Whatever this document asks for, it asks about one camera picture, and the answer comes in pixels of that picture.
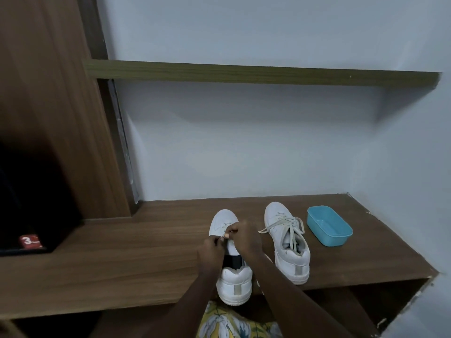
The person's left hand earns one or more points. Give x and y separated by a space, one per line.
211 255

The person's right hand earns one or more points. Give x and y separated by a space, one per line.
246 239

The white sneaker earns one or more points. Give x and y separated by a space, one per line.
234 292
292 267

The blue plastic basket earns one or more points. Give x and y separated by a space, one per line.
329 239

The person's left forearm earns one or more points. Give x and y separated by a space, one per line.
172 309

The person's right forearm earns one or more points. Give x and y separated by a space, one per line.
303 302

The wooden wall shelf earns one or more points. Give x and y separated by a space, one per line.
264 73

